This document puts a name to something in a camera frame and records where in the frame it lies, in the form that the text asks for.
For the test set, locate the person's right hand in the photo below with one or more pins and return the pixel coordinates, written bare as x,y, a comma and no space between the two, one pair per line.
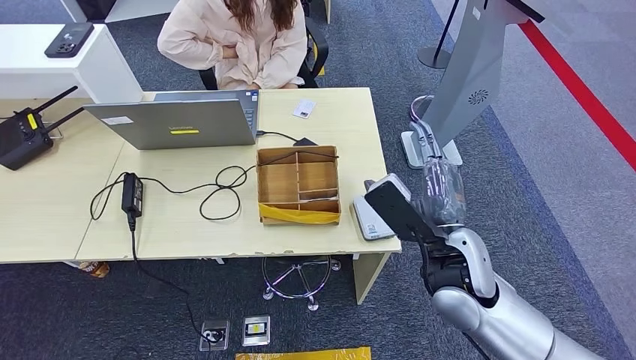
230,52

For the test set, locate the orange snack bag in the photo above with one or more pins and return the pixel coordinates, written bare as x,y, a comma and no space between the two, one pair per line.
94,269

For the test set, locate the pale room key card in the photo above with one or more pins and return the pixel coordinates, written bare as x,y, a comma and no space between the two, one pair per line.
320,200

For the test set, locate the white desk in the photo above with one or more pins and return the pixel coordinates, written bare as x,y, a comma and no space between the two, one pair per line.
146,7

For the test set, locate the open floor socket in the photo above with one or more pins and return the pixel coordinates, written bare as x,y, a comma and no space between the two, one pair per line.
214,334

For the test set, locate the black remote with antennas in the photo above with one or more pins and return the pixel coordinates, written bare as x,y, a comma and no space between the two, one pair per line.
22,140

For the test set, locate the divided cardboard box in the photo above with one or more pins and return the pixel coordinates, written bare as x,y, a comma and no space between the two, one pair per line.
278,184

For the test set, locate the yellow packet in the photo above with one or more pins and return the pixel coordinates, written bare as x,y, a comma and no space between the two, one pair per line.
303,355

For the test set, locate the white ID card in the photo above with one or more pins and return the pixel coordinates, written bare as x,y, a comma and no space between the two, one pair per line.
304,109

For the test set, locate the floor socket yellow label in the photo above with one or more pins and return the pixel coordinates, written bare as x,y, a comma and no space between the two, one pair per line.
256,330

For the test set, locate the white card reader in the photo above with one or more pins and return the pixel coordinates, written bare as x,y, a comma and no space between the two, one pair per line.
370,223

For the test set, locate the grey kiosk stand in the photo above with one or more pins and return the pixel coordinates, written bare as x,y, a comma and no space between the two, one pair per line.
469,74

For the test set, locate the person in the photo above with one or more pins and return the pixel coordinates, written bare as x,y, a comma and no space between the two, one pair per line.
243,44

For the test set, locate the person's left hand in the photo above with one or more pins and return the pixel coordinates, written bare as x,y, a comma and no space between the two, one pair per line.
253,86

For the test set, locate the clear remote stand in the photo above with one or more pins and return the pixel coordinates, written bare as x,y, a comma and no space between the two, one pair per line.
53,132

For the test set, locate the black office chair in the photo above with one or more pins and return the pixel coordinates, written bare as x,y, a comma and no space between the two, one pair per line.
315,54

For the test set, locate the black smartphone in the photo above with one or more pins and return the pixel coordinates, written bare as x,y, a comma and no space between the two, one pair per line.
69,39

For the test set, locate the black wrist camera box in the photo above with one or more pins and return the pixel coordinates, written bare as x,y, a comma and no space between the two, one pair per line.
397,208

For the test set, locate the black stanchion post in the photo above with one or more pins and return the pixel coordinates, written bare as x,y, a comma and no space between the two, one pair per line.
434,57

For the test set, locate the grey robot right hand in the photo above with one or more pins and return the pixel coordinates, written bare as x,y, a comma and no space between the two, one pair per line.
444,194

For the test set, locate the white cabinet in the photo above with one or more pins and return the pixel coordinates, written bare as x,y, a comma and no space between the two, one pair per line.
97,69

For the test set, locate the chrome stool base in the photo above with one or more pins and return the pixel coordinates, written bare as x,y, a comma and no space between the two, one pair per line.
295,278

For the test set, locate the grey laptop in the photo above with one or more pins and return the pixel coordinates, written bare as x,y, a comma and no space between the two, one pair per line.
181,124

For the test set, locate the chrome stanchion base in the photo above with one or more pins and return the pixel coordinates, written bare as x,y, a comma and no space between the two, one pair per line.
416,110

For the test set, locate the small black hub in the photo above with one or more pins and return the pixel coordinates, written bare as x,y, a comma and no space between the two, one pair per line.
305,142

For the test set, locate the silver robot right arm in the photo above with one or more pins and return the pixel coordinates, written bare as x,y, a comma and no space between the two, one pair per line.
497,308

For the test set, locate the black power adapter brick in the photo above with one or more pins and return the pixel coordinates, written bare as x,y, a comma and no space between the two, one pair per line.
132,194

